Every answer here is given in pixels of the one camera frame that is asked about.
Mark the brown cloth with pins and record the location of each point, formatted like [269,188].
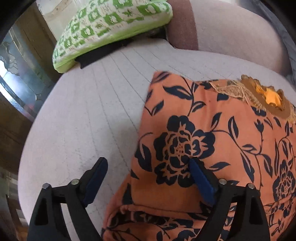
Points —
[182,25]

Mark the pale pink sofa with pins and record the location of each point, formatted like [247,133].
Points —
[92,104]

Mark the black cloth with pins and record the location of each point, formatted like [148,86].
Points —
[92,58]

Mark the orange floral garment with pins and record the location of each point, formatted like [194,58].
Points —
[231,150]

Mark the green patterned pillow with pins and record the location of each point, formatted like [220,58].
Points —
[97,25]

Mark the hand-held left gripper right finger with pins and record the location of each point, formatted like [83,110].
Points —
[201,180]

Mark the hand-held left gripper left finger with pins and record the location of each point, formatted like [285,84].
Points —
[96,180]

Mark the glass door panel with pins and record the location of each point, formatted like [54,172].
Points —
[20,69]

